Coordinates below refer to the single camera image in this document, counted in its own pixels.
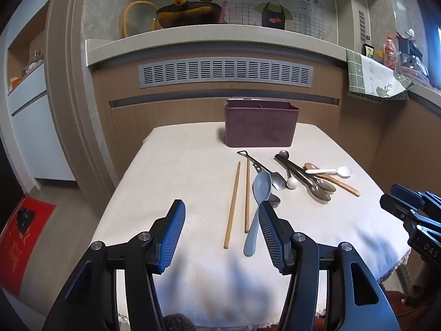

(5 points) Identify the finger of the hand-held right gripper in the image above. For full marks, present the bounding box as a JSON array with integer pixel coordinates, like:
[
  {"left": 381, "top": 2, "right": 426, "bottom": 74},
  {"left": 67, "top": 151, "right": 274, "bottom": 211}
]
[
  {"left": 380, "top": 193, "right": 428, "bottom": 229},
  {"left": 390, "top": 184, "right": 441, "bottom": 208}
]

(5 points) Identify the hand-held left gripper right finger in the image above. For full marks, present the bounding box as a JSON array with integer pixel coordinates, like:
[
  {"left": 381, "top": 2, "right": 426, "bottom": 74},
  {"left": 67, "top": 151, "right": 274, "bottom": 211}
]
[{"left": 258, "top": 201, "right": 402, "bottom": 331}]

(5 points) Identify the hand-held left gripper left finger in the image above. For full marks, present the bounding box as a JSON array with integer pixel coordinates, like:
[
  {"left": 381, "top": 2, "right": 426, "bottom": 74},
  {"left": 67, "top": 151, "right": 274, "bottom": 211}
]
[{"left": 43, "top": 199, "right": 187, "bottom": 331}]

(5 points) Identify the wooden chopstick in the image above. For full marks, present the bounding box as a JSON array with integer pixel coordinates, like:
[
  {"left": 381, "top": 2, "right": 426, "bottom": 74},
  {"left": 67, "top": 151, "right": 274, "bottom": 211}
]
[
  {"left": 244, "top": 159, "right": 250, "bottom": 234},
  {"left": 224, "top": 161, "right": 241, "bottom": 249}
]

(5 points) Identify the metal spoon with textured handle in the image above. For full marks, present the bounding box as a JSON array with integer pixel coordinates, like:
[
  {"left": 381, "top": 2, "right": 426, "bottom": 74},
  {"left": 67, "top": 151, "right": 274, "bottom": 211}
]
[{"left": 274, "top": 155, "right": 332, "bottom": 202}]

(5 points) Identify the wooden spoon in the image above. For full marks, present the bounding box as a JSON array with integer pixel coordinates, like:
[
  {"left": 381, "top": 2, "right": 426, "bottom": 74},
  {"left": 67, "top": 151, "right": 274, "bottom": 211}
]
[{"left": 304, "top": 162, "right": 361, "bottom": 197}]

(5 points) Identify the maroon plastic utensil holder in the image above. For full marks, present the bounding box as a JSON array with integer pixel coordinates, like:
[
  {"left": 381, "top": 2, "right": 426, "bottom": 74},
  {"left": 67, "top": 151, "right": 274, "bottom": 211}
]
[{"left": 223, "top": 99, "right": 300, "bottom": 148}]

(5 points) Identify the grey-blue plastic spoon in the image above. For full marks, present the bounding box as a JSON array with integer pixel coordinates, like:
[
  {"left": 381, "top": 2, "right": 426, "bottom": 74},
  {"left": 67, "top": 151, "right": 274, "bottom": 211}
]
[{"left": 243, "top": 171, "right": 272, "bottom": 257}]

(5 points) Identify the white ball-tipped utensil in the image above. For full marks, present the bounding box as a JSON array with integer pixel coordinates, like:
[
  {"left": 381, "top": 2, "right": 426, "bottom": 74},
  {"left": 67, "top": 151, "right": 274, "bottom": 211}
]
[{"left": 284, "top": 168, "right": 298, "bottom": 190}]

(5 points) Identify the cream tablecloth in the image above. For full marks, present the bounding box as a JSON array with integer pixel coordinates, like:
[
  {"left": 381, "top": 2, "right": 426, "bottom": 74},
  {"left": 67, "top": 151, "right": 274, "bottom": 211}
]
[{"left": 92, "top": 122, "right": 413, "bottom": 329}]

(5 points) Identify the white plastic spoon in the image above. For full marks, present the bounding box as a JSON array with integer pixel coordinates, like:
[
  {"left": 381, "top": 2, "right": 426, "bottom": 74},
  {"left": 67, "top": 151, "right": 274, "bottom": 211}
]
[{"left": 305, "top": 166, "right": 353, "bottom": 178}]

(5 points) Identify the metal spoon with ball end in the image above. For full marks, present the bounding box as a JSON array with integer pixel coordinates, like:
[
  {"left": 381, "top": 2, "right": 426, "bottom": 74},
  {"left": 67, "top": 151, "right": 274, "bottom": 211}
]
[{"left": 279, "top": 150, "right": 337, "bottom": 193}]

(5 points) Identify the person's brown knit clothing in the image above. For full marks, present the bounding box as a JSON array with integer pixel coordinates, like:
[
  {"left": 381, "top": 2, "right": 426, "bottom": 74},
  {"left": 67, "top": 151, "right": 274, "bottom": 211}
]
[{"left": 161, "top": 313, "right": 198, "bottom": 331}]

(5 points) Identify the green checked towel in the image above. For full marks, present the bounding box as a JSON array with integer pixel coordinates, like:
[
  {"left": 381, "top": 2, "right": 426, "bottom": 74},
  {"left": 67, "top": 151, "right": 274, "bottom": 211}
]
[{"left": 346, "top": 49, "right": 415, "bottom": 101}]

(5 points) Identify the dish rack with kitchenware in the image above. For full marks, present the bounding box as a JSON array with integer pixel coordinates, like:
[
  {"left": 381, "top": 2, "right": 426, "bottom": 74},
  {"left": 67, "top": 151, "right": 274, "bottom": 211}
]
[{"left": 396, "top": 28, "right": 432, "bottom": 78}]

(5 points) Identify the red bottle with orange cap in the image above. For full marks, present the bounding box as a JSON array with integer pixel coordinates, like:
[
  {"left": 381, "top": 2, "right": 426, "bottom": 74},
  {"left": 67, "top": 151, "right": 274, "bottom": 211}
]
[{"left": 384, "top": 34, "right": 397, "bottom": 67}]

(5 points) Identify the red floor mat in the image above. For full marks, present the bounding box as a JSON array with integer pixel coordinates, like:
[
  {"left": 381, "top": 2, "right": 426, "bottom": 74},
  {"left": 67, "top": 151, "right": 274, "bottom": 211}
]
[{"left": 0, "top": 195, "right": 57, "bottom": 298}]

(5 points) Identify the grey vent grille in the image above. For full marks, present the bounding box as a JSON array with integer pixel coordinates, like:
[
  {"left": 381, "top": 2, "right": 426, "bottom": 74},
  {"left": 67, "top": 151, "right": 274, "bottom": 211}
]
[{"left": 138, "top": 59, "right": 315, "bottom": 89}]

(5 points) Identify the white cabinet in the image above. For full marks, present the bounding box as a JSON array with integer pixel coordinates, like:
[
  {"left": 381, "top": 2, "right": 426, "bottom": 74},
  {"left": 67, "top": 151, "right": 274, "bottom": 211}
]
[{"left": 6, "top": 61, "right": 77, "bottom": 184}]

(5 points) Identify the grey pipe column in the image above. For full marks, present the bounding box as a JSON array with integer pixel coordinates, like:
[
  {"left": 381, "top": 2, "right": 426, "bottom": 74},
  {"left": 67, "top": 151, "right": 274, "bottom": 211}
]
[{"left": 339, "top": 0, "right": 380, "bottom": 47}]

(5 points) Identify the speckled kitchen countertop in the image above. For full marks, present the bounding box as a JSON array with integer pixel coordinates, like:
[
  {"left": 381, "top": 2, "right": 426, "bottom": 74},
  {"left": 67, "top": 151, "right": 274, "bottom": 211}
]
[{"left": 85, "top": 24, "right": 349, "bottom": 71}]

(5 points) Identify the glass lid with yellow rim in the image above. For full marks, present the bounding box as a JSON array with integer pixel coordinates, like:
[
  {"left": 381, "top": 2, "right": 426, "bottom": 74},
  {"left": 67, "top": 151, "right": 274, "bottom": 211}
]
[{"left": 123, "top": 1, "right": 160, "bottom": 38}]

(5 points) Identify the metal spork with triangular handle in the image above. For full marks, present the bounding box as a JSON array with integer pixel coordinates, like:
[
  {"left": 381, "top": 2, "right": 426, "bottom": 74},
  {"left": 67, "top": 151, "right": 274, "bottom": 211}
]
[{"left": 236, "top": 150, "right": 287, "bottom": 191}]

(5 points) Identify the black wok with yellow handle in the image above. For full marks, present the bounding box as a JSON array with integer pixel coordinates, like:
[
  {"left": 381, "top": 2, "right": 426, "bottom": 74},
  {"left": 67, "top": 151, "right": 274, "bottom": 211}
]
[{"left": 156, "top": 0, "right": 223, "bottom": 28}]

